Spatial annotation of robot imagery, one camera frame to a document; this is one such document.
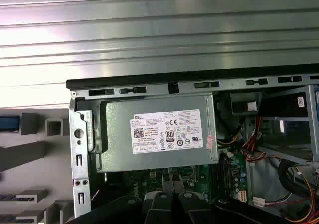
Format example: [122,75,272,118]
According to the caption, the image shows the black wire loop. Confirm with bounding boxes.
[276,158,319,210]

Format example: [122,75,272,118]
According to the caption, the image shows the green motherboard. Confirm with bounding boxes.
[117,146,249,206]

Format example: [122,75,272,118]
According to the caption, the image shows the metal optical drive cage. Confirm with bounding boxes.
[246,84,319,165]

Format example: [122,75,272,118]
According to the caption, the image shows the black open PC case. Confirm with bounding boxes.
[66,64,319,224]

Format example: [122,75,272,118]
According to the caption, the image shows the grey power supply unit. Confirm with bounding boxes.
[96,92,220,173]

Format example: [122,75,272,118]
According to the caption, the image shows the yellow black wire bundle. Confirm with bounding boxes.
[215,114,244,148]

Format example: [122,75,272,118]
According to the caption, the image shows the black RAM slot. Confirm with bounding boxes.
[218,156,223,204]
[222,156,226,204]
[228,156,233,204]
[225,156,229,204]

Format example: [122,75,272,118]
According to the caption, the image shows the orange red power wire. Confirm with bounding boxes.
[286,166,319,224]

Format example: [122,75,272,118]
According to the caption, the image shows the grey parts rack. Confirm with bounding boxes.
[0,107,75,224]

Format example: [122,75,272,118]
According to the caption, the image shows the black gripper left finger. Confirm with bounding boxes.
[66,173,174,224]

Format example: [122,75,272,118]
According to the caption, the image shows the RAM stick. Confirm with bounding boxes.
[0,214,33,223]
[0,193,38,202]

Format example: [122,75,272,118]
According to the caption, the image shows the hard disk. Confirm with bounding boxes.
[0,115,20,133]

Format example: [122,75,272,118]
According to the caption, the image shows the orange red wire bundle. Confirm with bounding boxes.
[240,115,275,160]

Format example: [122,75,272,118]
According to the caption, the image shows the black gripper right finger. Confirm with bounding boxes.
[173,173,291,224]

